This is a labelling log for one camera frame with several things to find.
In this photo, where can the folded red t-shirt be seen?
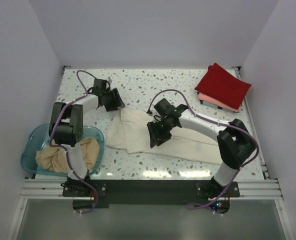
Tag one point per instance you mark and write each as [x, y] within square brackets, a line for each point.
[219, 84]

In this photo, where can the teal plastic basket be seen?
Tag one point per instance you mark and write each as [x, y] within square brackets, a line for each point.
[39, 139]

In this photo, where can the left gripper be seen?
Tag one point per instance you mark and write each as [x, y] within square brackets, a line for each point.
[117, 101]

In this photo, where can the tan t-shirt in basket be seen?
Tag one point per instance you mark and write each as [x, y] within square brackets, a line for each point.
[52, 158]

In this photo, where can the aluminium frame rail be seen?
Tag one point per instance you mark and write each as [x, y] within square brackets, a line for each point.
[42, 189]

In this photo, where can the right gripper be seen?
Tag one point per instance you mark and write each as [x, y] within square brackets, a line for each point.
[157, 137]

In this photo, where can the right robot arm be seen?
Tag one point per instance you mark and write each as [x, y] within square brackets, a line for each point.
[235, 143]

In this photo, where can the folded pink t-shirt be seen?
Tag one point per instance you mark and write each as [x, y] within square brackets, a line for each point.
[211, 100]

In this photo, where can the cream white t-shirt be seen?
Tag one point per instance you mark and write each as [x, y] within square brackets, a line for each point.
[129, 132]

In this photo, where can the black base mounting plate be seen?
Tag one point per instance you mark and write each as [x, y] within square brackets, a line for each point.
[102, 193]

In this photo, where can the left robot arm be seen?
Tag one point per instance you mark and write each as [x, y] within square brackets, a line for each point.
[66, 127]

